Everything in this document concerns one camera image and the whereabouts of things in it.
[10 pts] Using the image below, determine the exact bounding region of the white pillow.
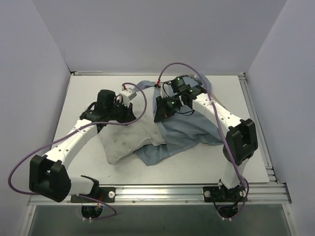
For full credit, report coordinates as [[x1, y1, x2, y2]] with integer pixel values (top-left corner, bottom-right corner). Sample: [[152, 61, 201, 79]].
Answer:
[[99, 88, 170, 166]]

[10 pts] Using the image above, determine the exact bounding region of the blue pillowcase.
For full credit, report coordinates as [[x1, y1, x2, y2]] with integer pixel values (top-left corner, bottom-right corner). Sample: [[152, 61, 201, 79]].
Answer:
[[133, 80, 222, 166]]

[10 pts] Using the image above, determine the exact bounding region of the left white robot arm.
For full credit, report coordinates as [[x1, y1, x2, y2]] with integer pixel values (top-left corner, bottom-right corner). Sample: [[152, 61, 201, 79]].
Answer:
[[29, 88, 136, 203]]

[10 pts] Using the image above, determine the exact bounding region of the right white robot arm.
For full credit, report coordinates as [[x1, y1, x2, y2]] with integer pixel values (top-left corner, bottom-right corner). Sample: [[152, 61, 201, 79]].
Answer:
[[154, 76, 258, 201]]

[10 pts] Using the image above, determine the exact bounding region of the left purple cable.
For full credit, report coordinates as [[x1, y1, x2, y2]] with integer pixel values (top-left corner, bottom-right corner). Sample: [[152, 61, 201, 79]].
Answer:
[[8, 82, 148, 221]]

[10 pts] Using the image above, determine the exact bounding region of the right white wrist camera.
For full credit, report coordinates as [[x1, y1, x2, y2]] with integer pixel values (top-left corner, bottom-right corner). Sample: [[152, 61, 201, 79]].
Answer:
[[159, 81, 171, 98]]

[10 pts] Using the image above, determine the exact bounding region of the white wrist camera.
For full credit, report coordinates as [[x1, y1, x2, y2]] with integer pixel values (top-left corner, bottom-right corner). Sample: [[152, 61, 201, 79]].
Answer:
[[159, 81, 171, 98], [118, 88, 136, 107]]

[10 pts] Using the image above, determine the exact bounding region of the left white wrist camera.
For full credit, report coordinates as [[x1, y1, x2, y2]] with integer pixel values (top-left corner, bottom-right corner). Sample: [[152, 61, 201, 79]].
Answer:
[[118, 88, 136, 107]]

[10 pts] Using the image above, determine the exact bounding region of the aluminium back rail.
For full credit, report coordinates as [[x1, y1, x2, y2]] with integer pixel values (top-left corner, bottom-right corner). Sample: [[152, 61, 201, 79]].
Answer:
[[71, 71, 103, 76]]

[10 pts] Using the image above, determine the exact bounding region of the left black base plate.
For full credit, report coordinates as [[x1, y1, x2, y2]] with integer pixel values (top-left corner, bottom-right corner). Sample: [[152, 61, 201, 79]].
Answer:
[[70, 187, 116, 203]]

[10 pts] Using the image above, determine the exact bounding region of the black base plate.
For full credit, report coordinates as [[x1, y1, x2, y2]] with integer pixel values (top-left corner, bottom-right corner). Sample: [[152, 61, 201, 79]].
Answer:
[[70, 187, 116, 203], [203, 179, 247, 203]]

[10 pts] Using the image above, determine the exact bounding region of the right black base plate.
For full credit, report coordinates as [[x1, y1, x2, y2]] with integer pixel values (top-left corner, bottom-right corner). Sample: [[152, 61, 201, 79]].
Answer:
[[203, 179, 247, 203]]

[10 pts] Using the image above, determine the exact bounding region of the aluminium front rail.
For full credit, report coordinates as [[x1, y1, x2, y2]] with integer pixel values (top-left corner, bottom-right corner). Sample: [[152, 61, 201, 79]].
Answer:
[[28, 183, 292, 206]]

